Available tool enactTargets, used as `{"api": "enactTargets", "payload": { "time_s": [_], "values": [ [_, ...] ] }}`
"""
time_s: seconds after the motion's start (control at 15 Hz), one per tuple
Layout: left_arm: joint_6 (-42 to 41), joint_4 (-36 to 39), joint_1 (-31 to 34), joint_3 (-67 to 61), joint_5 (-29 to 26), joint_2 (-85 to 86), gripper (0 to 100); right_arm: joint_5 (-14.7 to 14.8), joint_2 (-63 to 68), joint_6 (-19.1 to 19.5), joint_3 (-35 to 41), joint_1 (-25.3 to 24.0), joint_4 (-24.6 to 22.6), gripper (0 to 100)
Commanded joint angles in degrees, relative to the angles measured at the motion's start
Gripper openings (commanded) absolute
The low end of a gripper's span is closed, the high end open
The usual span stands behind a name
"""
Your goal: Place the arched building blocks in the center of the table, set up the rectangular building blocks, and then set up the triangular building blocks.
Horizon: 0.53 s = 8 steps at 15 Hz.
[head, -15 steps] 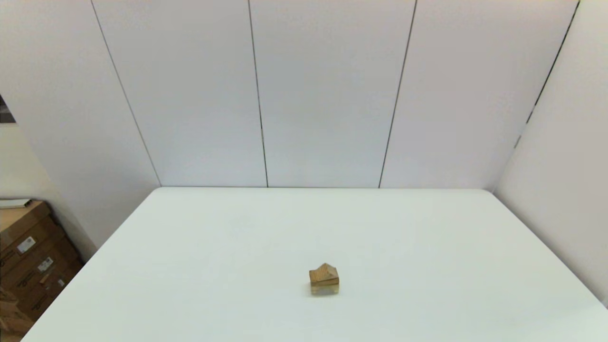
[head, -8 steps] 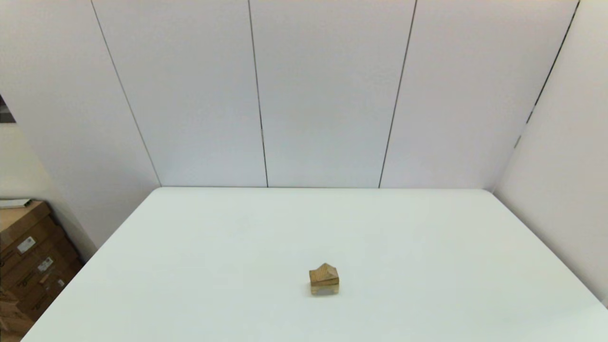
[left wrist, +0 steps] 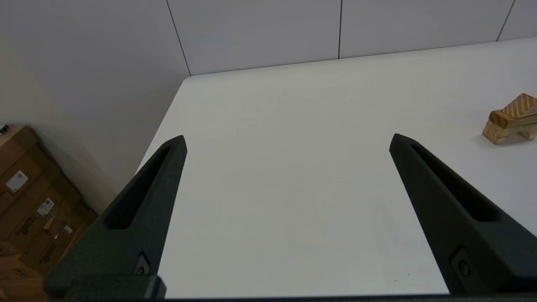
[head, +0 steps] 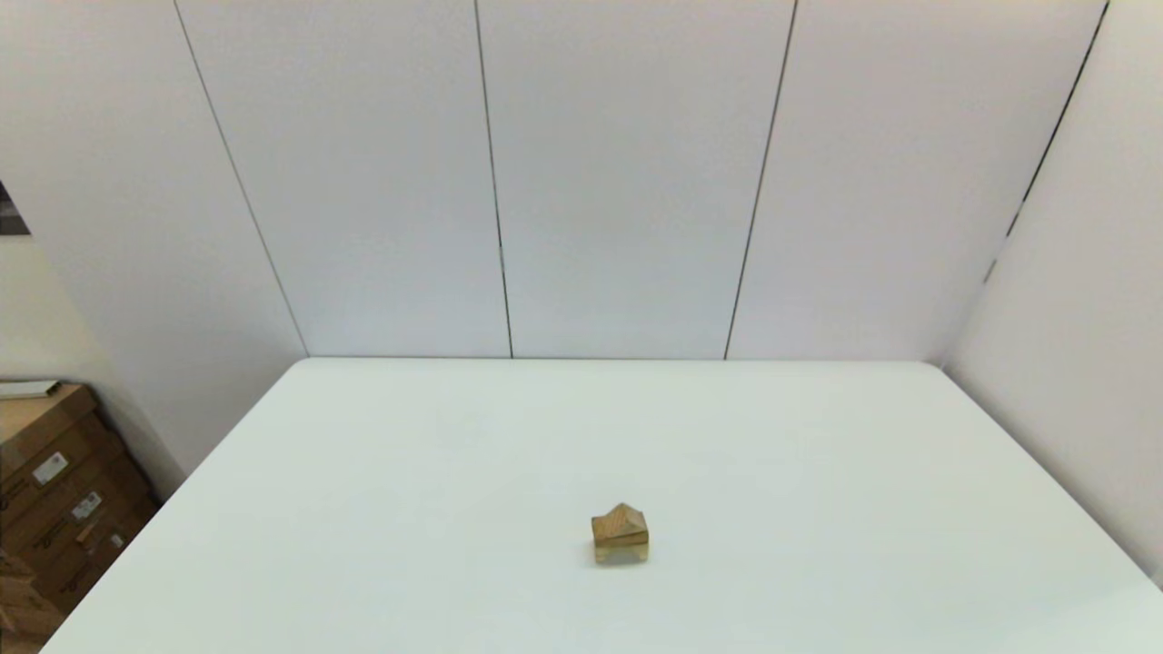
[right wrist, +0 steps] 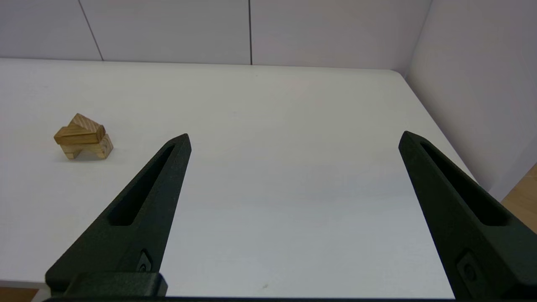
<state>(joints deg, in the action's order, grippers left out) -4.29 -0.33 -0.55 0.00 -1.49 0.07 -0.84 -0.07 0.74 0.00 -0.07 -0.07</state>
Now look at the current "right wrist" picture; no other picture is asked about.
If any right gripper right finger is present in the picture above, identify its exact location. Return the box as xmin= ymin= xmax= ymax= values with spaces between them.
xmin=398 ymin=131 xmax=537 ymax=302

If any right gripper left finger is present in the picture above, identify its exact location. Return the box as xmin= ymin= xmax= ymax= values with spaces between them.
xmin=45 ymin=133 xmax=192 ymax=293

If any arched wooden building block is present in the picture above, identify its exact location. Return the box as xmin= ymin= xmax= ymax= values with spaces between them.
xmin=62 ymin=134 xmax=114 ymax=160

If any rectangular wooden building block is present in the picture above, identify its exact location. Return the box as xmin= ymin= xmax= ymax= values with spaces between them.
xmin=53 ymin=125 xmax=106 ymax=146

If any striped triangular wooden block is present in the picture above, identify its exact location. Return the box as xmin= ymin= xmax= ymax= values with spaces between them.
xmin=68 ymin=113 xmax=105 ymax=131

